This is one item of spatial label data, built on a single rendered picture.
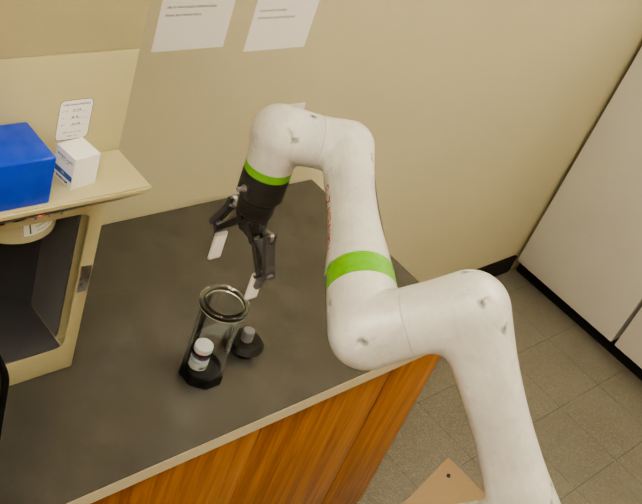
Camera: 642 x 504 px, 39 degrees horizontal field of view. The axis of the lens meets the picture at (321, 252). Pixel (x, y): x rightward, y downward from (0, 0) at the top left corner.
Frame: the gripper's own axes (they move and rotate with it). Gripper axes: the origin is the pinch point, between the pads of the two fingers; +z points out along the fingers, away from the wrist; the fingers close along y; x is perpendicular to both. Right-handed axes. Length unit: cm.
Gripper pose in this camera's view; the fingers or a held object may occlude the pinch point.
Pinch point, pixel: (233, 272)
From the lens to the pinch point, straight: 188.4
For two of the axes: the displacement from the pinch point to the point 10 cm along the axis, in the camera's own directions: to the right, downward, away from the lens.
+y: 6.2, 6.2, -4.9
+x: 7.2, -2.1, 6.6
